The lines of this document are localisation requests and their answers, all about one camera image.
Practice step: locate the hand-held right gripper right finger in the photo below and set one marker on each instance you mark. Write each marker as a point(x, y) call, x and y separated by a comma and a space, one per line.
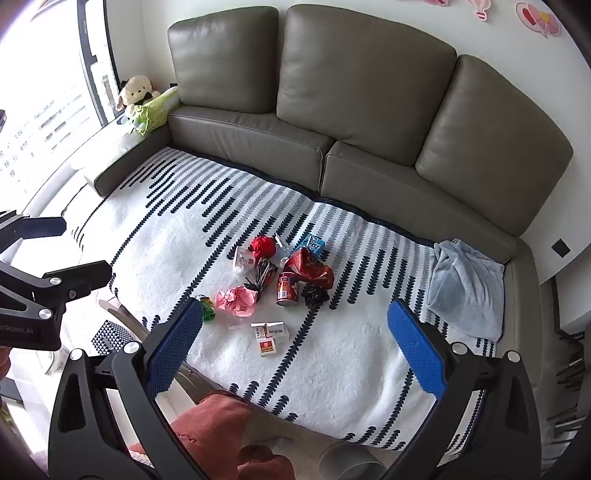
point(415, 350)

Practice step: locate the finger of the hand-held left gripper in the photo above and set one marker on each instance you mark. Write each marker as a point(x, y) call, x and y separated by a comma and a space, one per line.
point(87, 277)
point(44, 227)

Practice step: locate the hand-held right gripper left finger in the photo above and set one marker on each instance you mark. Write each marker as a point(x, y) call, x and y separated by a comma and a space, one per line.
point(178, 346)

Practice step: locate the green candy wrapper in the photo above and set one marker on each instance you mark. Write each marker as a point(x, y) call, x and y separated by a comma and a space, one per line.
point(210, 310)

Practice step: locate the pink paper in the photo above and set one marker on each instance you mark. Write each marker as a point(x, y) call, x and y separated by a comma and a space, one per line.
point(238, 300)

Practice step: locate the white box with red label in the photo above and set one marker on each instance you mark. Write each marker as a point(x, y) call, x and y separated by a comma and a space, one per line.
point(267, 346)

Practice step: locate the white box with barcode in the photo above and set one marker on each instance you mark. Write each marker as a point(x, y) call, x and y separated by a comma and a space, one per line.
point(278, 330)

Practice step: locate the clear plastic bag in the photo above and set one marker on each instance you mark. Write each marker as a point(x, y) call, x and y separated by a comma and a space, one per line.
point(244, 261)

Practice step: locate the dark striped wrapper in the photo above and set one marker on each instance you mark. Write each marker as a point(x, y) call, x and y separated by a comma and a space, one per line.
point(263, 274)

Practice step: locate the black plastic bag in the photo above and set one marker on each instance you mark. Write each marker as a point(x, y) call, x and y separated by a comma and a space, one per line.
point(314, 295)

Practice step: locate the red drink can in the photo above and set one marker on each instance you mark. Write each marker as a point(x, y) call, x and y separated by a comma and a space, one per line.
point(287, 288)

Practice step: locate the grey round bin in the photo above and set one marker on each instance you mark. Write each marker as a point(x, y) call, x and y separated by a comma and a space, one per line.
point(355, 467)

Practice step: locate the red wrapper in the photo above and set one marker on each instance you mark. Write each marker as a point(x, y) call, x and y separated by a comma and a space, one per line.
point(263, 245)

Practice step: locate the red snack bag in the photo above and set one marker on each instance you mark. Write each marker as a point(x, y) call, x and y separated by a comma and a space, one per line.
point(309, 267)

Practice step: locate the blue snack packet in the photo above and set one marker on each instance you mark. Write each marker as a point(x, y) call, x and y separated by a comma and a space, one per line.
point(316, 242)

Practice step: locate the black dotted white cloth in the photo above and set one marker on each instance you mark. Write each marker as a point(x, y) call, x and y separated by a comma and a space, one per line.
point(111, 334)

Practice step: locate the light blue towel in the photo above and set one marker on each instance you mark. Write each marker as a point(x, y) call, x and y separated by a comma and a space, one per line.
point(461, 286)

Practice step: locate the person's left leg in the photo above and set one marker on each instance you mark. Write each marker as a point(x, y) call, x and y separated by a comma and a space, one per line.
point(212, 424)

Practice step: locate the person's leg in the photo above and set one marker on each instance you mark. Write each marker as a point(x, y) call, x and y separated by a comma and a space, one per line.
point(212, 424)
point(268, 466)

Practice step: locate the white blanket with dark pattern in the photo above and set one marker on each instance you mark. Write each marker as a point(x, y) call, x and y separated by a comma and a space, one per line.
point(184, 240)

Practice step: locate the white sock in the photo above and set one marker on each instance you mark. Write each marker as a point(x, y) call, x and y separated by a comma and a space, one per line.
point(280, 442)

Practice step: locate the person's right leg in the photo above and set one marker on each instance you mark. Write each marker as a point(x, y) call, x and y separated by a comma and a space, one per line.
point(268, 466)

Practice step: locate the cream plush toy dog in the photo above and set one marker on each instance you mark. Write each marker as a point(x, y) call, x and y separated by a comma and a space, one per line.
point(134, 92)

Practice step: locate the grey leather sofa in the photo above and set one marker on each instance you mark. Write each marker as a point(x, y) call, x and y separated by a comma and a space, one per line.
point(258, 134)

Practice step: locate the grey leather back cushion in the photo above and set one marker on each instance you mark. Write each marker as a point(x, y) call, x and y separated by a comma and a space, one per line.
point(494, 134)
point(221, 55)
point(364, 78)

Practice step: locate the window with dark frame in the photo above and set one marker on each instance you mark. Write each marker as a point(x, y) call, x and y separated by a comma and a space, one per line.
point(46, 115)

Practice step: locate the black wall socket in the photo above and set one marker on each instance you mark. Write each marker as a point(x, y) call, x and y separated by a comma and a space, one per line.
point(561, 247)

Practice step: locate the pink balloon wall decal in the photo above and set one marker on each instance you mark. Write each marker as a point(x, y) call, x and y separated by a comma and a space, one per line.
point(479, 8)

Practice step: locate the pink heart wall decal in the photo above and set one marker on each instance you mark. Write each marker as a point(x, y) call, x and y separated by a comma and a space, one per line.
point(538, 18)

